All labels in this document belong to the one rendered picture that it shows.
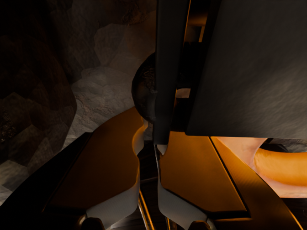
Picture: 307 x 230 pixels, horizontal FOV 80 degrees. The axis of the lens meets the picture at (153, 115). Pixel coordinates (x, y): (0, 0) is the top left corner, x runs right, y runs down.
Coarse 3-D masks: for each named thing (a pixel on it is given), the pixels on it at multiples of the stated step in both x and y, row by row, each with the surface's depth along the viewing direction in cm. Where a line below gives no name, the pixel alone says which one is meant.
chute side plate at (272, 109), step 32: (224, 0) 3; (256, 0) 3; (288, 0) 3; (224, 32) 3; (256, 32) 3; (288, 32) 3; (224, 64) 3; (256, 64) 3; (288, 64) 3; (192, 96) 4; (224, 96) 4; (256, 96) 4; (288, 96) 4; (192, 128) 5; (224, 128) 5; (256, 128) 5; (288, 128) 5
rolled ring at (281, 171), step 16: (240, 144) 11; (256, 144) 10; (256, 160) 15; (272, 160) 16; (288, 160) 17; (304, 160) 16; (272, 176) 15; (288, 176) 16; (304, 176) 16; (288, 192) 16; (304, 192) 16
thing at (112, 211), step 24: (120, 120) 10; (144, 120) 11; (96, 144) 8; (120, 144) 8; (72, 168) 7; (96, 168) 7; (120, 168) 7; (72, 192) 6; (96, 192) 6; (120, 192) 6; (96, 216) 6; (120, 216) 7
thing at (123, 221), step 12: (144, 192) 26; (156, 192) 25; (156, 204) 24; (288, 204) 22; (300, 204) 22; (132, 216) 25; (156, 216) 23; (300, 216) 21; (120, 228) 24; (132, 228) 23; (144, 228) 22; (156, 228) 22; (180, 228) 21
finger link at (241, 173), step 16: (224, 144) 8; (224, 160) 8; (240, 160) 8; (240, 176) 7; (256, 176) 7; (240, 192) 6; (256, 192) 6; (272, 192) 6; (256, 208) 6; (272, 208) 6; (288, 208) 6; (224, 224) 5; (240, 224) 5; (256, 224) 5; (272, 224) 5; (288, 224) 5
